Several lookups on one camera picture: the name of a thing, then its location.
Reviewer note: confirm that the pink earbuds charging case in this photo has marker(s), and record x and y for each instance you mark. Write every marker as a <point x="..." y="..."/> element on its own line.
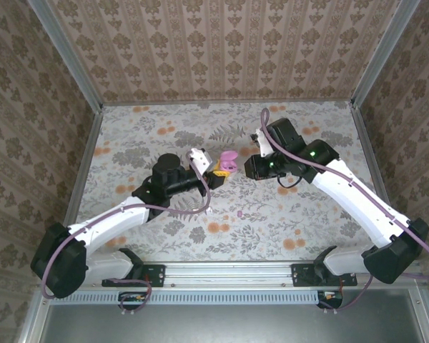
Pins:
<point x="230" y="159"/>

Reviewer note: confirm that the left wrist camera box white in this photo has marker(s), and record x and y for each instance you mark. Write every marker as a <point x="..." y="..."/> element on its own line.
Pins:
<point x="202" y="159"/>

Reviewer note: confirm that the grey metal panel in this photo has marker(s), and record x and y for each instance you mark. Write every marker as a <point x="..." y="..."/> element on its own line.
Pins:
<point x="229" y="325"/>

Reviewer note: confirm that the right aluminium corner post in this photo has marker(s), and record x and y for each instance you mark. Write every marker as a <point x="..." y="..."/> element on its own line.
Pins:
<point x="382" y="53"/>

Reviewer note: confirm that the aluminium side rail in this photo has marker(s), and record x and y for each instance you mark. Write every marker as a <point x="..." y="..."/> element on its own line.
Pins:
<point x="87" y="153"/>
<point x="365" y="143"/>

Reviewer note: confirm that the aluminium corner post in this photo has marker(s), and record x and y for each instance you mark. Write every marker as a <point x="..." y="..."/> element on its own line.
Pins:
<point x="382" y="53"/>
<point x="68" y="60"/>

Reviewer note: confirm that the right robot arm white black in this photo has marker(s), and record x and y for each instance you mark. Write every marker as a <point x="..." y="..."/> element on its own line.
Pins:
<point x="361" y="203"/>

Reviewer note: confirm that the left aluminium corner post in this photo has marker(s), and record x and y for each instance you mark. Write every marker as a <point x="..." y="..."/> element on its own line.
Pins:
<point x="68" y="60"/>

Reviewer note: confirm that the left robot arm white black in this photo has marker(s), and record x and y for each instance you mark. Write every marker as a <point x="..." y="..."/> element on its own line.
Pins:
<point x="103" y="225"/>

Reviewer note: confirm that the aluminium lower frame bar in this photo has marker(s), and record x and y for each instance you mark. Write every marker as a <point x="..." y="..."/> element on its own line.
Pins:
<point x="423" y="314"/>
<point x="32" y="318"/>

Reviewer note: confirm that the thin aluminium wall rail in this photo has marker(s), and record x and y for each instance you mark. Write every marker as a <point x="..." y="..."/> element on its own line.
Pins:
<point x="229" y="101"/>

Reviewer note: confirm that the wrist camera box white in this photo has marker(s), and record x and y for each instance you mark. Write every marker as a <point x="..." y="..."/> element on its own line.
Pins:
<point x="262" y="144"/>
<point x="202" y="159"/>

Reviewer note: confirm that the white earbud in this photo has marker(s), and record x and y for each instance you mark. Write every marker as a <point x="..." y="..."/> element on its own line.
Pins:
<point x="209" y="211"/>

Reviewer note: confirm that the right aluminium side rail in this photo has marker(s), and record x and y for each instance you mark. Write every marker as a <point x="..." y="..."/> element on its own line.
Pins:
<point x="365" y="143"/>

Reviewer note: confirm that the left aluminium side rail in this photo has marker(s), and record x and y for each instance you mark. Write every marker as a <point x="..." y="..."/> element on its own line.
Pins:
<point x="87" y="153"/>

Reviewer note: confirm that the long aluminium base rail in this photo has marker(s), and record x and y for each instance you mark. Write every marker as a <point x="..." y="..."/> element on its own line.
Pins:
<point x="229" y="273"/>

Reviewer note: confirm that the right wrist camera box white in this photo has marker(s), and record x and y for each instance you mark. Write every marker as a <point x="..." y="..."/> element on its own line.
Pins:
<point x="262" y="144"/>

